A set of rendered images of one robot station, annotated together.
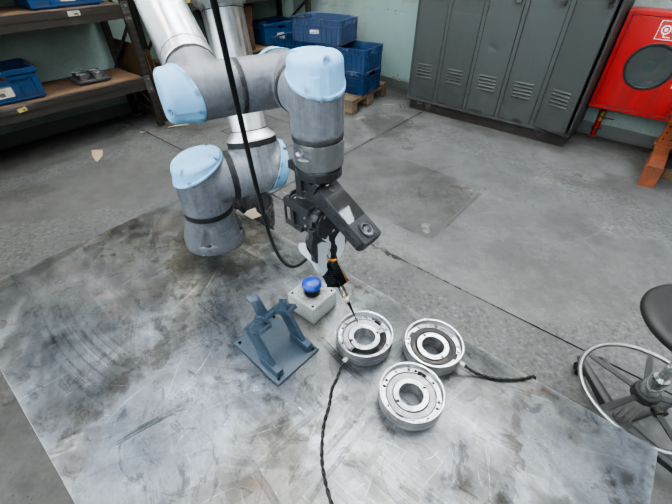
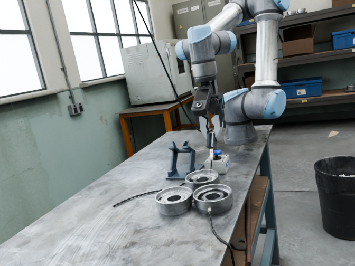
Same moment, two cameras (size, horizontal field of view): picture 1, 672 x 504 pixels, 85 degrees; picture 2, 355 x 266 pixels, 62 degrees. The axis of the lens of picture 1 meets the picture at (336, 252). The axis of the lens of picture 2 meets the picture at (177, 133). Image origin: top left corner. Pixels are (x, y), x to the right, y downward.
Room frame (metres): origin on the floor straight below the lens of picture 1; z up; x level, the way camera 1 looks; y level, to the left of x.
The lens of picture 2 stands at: (0.15, -0.86, 1.19)
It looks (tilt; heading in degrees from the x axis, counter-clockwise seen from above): 13 degrees down; 75
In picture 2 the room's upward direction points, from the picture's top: 10 degrees counter-clockwise
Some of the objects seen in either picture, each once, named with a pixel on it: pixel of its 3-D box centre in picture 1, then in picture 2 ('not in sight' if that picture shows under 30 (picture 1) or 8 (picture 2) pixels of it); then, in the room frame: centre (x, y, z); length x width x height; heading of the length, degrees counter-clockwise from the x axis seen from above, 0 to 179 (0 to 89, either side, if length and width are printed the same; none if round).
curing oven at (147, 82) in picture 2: not in sight; (162, 72); (0.99, 2.46, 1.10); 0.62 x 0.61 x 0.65; 50
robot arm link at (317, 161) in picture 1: (317, 152); (203, 70); (0.51, 0.03, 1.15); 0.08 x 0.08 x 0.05
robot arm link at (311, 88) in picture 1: (315, 96); (201, 44); (0.51, 0.03, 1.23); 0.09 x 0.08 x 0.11; 29
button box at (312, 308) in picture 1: (310, 297); (218, 163); (0.52, 0.05, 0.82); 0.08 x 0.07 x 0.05; 50
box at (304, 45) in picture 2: not in sight; (297, 40); (2.90, 2.56, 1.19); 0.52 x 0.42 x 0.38; 140
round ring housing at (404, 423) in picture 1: (410, 396); (174, 200); (0.30, -0.12, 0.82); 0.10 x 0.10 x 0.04
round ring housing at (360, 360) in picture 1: (364, 339); (203, 181); (0.42, -0.05, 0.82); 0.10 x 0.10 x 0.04
